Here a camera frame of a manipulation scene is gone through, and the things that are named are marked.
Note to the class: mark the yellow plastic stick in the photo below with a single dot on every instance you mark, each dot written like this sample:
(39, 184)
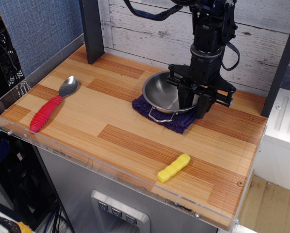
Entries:
(172, 169)

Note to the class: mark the black plastic crate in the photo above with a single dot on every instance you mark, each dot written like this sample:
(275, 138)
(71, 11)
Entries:
(10, 69)

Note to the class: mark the dark grey left post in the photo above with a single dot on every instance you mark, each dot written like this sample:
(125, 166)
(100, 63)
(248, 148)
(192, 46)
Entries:
(92, 30)

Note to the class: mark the red handled metal spoon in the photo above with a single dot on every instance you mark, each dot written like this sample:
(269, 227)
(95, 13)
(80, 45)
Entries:
(68, 87)

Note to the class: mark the stainless steel bowl with handles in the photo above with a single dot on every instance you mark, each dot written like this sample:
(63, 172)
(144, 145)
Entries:
(162, 95)

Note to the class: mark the dark grey right post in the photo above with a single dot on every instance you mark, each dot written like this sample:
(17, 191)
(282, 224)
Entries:
(277, 81)

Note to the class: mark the silver button panel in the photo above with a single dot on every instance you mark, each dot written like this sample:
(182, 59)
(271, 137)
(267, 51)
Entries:
(114, 216)

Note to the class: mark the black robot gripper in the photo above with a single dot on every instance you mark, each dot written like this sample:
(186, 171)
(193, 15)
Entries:
(200, 83)

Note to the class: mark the white ribbed box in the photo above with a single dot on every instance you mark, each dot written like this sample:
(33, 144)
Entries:
(272, 161)

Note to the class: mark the clear acrylic table guard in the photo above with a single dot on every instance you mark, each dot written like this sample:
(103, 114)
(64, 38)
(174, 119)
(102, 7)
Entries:
(94, 140)

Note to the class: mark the purple folded towel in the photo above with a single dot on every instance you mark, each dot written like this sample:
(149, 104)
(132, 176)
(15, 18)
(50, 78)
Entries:
(175, 122)

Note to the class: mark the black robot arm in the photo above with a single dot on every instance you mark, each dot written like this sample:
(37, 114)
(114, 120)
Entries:
(213, 28)

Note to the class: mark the dark grey post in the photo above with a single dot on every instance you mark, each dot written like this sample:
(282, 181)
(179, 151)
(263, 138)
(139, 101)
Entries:
(92, 30)
(277, 81)

